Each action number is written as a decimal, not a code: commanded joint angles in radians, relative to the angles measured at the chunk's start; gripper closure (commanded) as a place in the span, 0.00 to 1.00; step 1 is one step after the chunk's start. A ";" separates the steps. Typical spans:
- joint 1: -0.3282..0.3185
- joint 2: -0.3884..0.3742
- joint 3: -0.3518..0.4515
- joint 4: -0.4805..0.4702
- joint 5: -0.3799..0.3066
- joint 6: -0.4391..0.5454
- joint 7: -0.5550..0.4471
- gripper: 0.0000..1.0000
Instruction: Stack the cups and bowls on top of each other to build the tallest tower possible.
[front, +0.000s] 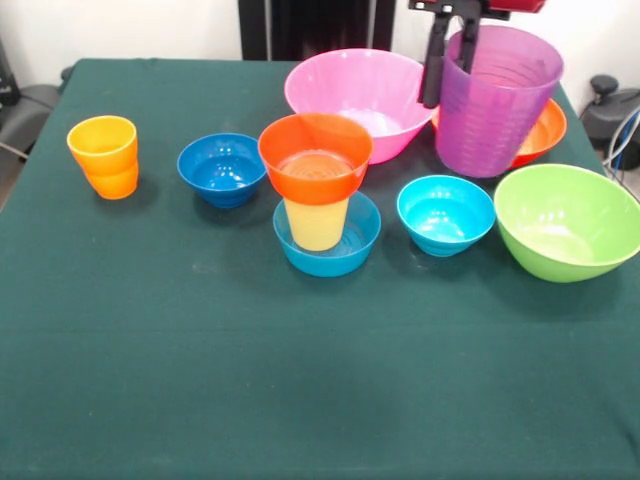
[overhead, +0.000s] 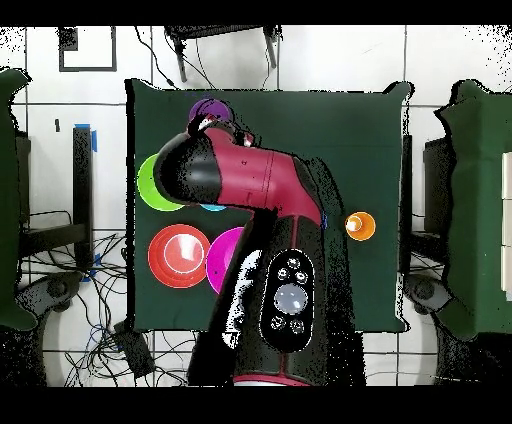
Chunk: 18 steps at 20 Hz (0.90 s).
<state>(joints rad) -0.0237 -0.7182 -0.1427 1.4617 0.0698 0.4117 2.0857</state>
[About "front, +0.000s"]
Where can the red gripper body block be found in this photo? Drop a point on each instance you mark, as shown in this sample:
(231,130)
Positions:
(515,5)

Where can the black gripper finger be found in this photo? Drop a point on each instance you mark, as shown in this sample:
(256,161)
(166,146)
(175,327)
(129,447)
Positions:
(469,45)
(434,70)

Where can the large pink bowl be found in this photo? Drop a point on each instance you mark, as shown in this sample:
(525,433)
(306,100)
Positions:
(360,90)

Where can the purple plastic cup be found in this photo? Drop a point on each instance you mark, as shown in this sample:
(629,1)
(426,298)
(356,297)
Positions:
(490,130)

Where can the small cyan bowl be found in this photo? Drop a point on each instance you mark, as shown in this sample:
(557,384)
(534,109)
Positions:
(445,230)

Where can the small orange bowl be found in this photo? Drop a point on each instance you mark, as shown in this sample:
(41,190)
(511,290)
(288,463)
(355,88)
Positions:
(315,190)

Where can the medium blue bowl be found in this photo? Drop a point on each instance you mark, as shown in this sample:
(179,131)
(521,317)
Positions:
(365,235)

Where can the yellow plastic cup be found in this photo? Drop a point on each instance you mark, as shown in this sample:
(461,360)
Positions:
(315,230)

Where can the small dark blue bowl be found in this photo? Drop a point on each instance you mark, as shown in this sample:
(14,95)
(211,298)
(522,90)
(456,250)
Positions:
(220,172)

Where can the large red-orange bowl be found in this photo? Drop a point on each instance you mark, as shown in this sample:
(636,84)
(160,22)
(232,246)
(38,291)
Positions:
(547,130)

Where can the large lime green bowl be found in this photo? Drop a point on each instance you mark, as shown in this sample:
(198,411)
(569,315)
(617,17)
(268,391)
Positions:
(560,225)

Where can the dark green table cloth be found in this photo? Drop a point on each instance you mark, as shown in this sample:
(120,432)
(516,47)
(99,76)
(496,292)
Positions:
(300,375)

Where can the orange plastic cup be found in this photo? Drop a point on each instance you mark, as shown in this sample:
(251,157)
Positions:
(107,170)

